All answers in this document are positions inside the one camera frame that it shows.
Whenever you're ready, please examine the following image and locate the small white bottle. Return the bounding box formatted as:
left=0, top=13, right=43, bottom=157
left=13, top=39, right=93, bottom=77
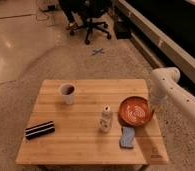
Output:
left=99, top=105, right=113, bottom=133

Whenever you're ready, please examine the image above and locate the orange ceramic bowl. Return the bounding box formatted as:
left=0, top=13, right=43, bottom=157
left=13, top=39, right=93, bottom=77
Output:
left=119, top=96, right=154, bottom=126

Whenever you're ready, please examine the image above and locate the blue sponge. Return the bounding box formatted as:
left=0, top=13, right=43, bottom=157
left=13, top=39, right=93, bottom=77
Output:
left=119, top=126, right=135, bottom=149

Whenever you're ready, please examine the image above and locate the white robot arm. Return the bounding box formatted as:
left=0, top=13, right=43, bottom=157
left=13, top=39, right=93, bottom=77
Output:
left=151, top=67, right=195, bottom=171

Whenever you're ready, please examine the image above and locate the wooden table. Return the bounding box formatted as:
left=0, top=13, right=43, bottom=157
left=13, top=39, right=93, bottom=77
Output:
left=16, top=79, right=169, bottom=165

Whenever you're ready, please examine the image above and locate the black bag on floor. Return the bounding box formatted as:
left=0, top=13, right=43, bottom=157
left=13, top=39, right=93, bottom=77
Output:
left=113, top=16, right=131, bottom=39

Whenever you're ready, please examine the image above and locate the black office chair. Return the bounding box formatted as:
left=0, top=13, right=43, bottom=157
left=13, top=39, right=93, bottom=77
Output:
left=68, top=0, right=113, bottom=46

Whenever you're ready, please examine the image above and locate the black white striped eraser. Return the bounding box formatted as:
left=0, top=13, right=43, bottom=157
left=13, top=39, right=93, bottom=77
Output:
left=25, top=121, right=55, bottom=140

